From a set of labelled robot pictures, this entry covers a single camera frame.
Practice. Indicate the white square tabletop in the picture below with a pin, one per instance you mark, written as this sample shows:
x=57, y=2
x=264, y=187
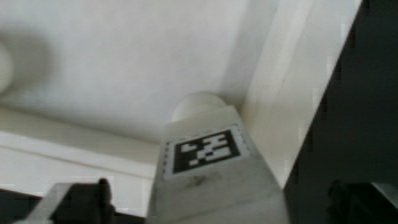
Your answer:
x=106, y=58

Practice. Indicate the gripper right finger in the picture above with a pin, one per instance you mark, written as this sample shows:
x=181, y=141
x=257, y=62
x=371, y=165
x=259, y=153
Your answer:
x=362, y=203

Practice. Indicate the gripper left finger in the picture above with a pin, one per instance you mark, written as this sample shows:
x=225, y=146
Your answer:
x=76, y=204

